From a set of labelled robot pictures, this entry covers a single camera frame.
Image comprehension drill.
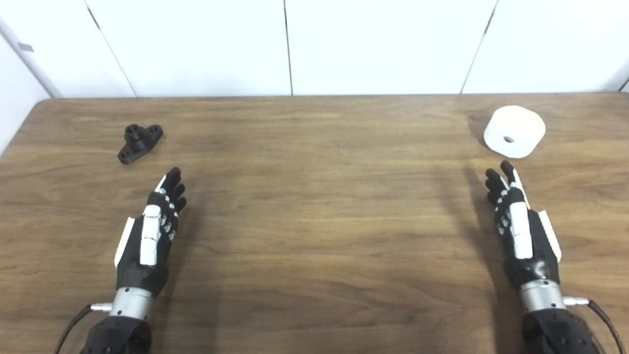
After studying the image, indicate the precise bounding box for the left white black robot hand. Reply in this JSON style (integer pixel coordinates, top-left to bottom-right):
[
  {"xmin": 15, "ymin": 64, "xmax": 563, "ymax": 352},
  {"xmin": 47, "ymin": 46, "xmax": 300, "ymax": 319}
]
[{"xmin": 114, "ymin": 167, "xmax": 188, "ymax": 298}]

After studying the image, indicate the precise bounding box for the round white plastic piece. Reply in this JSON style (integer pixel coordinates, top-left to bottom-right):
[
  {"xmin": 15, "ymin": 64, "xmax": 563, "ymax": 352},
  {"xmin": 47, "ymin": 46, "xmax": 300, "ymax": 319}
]
[{"xmin": 483, "ymin": 105, "xmax": 546, "ymax": 159}]

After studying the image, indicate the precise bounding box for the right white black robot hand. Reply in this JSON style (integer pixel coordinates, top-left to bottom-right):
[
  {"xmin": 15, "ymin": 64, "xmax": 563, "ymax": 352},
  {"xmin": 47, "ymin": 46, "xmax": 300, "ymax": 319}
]
[{"xmin": 485, "ymin": 160, "xmax": 562, "ymax": 291}]

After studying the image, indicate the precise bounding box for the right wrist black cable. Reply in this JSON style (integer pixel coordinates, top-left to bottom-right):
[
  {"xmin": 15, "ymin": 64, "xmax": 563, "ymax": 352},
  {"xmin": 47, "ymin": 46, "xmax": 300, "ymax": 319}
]
[{"xmin": 563, "ymin": 296, "xmax": 626, "ymax": 354}]

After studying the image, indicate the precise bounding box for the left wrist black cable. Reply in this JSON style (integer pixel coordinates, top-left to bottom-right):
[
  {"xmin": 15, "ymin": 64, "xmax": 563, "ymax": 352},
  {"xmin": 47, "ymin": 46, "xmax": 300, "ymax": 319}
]
[{"xmin": 54, "ymin": 302, "xmax": 113, "ymax": 354}]

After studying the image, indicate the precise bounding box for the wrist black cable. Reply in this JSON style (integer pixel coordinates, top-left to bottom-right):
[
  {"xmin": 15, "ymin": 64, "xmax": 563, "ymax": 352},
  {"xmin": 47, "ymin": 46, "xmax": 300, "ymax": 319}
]
[
  {"xmin": 563, "ymin": 296, "xmax": 626, "ymax": 354},
  {"xmin": 54, "ymin": 302, "xmax": 113, "ymax": 354}
]

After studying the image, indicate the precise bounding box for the black plastic holder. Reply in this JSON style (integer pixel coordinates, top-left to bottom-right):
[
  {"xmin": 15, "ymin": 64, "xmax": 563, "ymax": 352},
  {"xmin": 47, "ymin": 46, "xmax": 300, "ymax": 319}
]
[{"xmin": 117, "ymin": 124, "xmax": 164, "ymax": 165}]

